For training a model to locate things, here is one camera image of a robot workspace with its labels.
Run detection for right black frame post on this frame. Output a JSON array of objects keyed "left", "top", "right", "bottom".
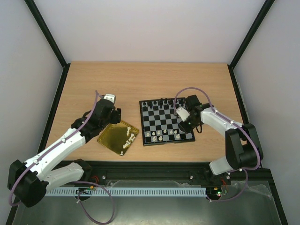
[{"left": 229, "top": 0, "right": 275, "bottom": 70}]

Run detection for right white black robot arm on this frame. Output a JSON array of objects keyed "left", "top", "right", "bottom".
[{"left": 175, "top": 95, "right": 263, "bottom": 184}]

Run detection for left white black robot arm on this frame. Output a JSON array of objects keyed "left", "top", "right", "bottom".
[{"left": 7, "top": 94, "right": 121, "bottom": 207}]

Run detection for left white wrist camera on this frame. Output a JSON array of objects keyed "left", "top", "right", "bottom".
[{"left": 103, "top": 93, "right": 116, "bottom": 104}]

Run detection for black chess pieces row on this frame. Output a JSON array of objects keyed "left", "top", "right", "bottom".
[{"left": 139, "top": 97, "right": 186, "bottom": 112}]

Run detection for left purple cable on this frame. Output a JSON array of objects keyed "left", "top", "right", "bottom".
[{"left": 8, "top": 90, "right": 115, "bottom": 223}]

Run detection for black grey chess board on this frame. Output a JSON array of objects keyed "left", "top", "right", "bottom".
[{"left": 140, "top": 108, "right": 195, "bottom": 146}]

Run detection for left black frame post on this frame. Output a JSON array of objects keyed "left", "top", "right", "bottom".
[{"left": 24, "top": 0, "right": 68, "bottom": 68}]

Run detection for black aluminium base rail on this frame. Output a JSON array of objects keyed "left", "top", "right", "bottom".
[{"left": 23, "top": 160, "right": 272, "bottom": 186}]

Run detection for white chess piece pile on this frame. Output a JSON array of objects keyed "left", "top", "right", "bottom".
[{"left": 123, "top": 127, "right": 135, "bottom": 149}]

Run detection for gold metal tray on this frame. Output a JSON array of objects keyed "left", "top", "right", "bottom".
[{"left": 97, "top": 120, "right": 139, "bottom": 155}]

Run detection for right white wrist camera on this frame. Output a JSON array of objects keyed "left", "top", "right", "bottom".
[{"left": 176, "top": 107, "right": 190, "bottom": 121}]

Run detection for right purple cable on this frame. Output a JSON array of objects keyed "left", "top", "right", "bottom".
[{"left": 174, "top": 87, "right": 262, "bottom": 203}]

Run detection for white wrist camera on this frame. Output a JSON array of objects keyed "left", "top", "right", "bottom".
[
  {"left": 103, "top": 93, "right": 116, "bottom": 104},
  {"left": 176, "top": 107, "right": 190, "bottom": 121}
]

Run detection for purple cable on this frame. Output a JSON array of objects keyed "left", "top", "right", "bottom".
[
  {"left": 174, "top": 87, "right": 262, "bottom": 203},
  {"left": 8, "top": 90, "right": 115, "bottom": 223}
]

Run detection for black frame post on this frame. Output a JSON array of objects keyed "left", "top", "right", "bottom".
[
  {"left": 229, "top": 0, "right": 275, "bottom": 70},
  {"left": 24, "top": 0, "right": 68, "bottom": 68}
]

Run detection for light blue slotted cable duct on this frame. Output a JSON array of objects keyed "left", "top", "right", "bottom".
[{"left": 46, "top": 187, "right": 207, "bottom": 197}]

